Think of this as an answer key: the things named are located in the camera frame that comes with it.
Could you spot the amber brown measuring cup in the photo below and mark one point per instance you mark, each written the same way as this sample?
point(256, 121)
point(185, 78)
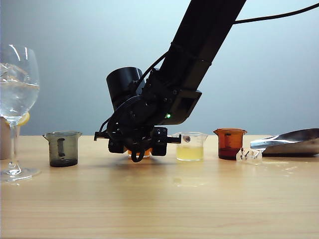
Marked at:
point(228, 144)

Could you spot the stainless steel ice scoop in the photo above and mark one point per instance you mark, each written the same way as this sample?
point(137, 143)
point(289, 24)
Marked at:
point(294, 144)

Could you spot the clear measuring cup yellow juice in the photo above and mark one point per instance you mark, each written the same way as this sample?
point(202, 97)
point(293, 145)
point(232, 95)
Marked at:
point(189, 153)

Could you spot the clear measuring cup orange juice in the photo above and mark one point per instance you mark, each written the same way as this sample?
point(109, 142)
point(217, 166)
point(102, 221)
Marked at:
point(147, 152)

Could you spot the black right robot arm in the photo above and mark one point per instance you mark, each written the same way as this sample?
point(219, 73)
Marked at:
point(199, 37)

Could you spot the clear stemmed wine glass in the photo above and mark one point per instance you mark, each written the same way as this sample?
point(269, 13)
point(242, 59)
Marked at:
point(17, 99)

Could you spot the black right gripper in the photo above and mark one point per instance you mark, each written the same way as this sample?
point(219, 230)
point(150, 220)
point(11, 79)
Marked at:
point(134, 119)

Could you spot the yellow lemon slice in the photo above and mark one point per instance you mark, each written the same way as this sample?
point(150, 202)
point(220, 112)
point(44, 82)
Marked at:
point(25, 120)

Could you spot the smoky grey measuring cup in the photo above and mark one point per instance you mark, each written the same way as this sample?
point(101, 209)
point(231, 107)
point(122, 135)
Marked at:
point(69, 149)

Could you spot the beige cylindrical block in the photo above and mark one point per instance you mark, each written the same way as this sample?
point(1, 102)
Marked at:
point(3, 139)

